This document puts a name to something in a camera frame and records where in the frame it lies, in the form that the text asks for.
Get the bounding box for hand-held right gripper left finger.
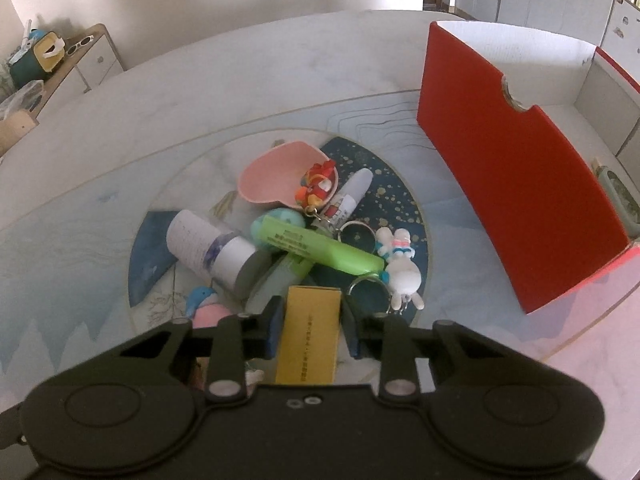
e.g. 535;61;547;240
117;296;287;403

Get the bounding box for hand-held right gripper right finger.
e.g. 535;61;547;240
340;296;507;403

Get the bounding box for yellow rectangular box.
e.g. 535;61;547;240
275;285;343;386

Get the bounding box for blue and pink dolphin toy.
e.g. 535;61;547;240
185;286;233;330

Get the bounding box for white rabbit keychain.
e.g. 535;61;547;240
347;227;427;315

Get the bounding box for bright green highlighter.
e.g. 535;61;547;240
259;216;386;276

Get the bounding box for white bottle with grey cap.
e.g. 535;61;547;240
166;209;272;297

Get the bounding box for red cardboard box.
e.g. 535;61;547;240
416;20;640;315

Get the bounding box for pale green tube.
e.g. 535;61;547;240
244;254;313;313

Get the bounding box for mint green round item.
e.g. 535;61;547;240
250;208;306;241

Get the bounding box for pink shell dish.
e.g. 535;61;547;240
238;141;341;209

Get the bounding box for wooden sideboard with white drawers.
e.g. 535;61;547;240
0;22;126;157

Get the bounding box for brown cardboard box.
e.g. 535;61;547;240
0;110;40;157

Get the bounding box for clear plastic bag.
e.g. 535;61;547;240
0;79;45;118

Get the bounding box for white sunglasses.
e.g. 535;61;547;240
65;34;96;57

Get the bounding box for teal and yellow tissue box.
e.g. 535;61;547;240
9;29;67;87

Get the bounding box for silver key ring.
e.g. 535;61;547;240
339;220;377;253

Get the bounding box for colourful figure keychain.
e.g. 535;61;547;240
295;160;337;217

